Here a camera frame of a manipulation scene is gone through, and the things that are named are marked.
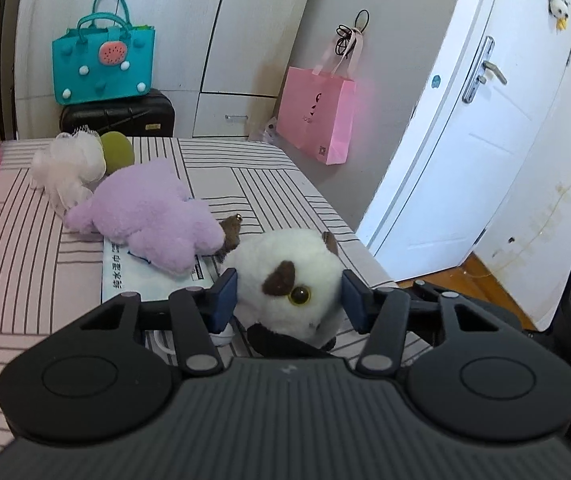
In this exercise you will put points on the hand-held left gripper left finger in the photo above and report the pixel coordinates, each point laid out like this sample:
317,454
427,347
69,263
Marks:
223,300

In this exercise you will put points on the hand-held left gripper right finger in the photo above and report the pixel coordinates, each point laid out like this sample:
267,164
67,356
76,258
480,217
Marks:
355,302

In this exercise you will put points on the white brown plush toy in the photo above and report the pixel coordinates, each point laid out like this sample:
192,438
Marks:
275,260

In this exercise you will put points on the wet wipes pack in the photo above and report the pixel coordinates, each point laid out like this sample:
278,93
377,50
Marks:
130,280

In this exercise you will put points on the purple plush toy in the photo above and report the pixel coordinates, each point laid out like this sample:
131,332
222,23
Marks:
150,210

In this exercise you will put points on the green round sponge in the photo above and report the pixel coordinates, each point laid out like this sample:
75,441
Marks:
118,152

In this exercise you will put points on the white mesh bath pouf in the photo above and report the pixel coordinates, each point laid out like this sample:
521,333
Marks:
65,165

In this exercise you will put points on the clear plastic bag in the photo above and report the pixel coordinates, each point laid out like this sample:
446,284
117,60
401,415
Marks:
270,132

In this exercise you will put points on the pink gift bag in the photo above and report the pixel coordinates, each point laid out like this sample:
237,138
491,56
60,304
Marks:
315,115

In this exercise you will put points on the striped tablecloth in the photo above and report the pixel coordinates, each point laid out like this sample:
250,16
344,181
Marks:
25,270

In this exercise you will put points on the black suitcase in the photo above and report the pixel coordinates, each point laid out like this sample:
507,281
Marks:
115,115

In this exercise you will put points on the round blue sticker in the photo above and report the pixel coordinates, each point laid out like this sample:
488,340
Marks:
436,82

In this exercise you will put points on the teal felt tote bag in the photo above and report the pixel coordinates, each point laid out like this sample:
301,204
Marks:
90,80

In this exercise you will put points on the grey white wardrobe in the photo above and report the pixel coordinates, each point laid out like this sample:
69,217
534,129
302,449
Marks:
190,35

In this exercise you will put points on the small white duck plush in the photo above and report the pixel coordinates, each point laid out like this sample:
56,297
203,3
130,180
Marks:
559,7

